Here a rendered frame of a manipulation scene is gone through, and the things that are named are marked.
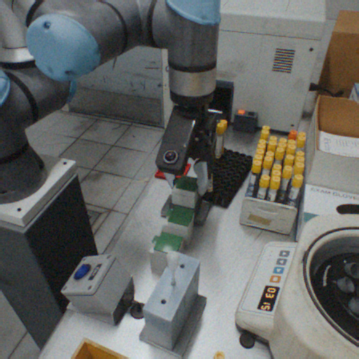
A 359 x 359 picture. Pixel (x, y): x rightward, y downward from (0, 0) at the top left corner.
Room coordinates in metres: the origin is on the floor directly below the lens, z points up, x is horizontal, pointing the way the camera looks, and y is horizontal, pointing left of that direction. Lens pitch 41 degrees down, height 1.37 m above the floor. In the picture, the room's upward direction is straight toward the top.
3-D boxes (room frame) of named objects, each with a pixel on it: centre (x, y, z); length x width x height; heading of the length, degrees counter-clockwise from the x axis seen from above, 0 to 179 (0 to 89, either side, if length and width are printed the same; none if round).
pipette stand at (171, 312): (0.25, 0.01, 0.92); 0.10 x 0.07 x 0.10; 156
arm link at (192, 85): (0.50, -0.02, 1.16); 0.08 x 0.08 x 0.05
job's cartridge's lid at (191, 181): (0.48, -0.01, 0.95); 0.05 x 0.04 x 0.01; 71
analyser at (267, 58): (0.94, -0.23, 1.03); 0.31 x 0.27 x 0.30; 161
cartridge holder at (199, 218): (0.48, -0.01, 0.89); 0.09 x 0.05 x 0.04; 71
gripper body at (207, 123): (0.51, -0.02, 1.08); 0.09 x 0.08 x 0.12; 161
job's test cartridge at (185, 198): (0.48, -0.01, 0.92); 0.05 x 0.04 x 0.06; 71
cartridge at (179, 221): (0.41, 0.00, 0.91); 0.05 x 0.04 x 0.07; 71
